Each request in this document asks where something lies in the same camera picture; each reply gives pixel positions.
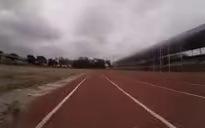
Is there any row of trees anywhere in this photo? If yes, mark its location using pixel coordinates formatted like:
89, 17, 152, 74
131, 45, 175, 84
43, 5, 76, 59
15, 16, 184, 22
26, 54, 113, 70

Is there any grandstand building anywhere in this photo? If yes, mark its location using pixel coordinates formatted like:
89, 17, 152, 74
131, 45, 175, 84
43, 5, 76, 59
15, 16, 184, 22
114, 20, 205, 73

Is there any low building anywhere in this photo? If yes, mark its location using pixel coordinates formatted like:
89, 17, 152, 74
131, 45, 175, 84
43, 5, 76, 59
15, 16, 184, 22
0, 50, 28, 66

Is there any grey concrete kerb strip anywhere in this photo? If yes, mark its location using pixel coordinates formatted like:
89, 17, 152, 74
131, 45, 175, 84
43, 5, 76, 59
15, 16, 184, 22
0, 72, 88, 128

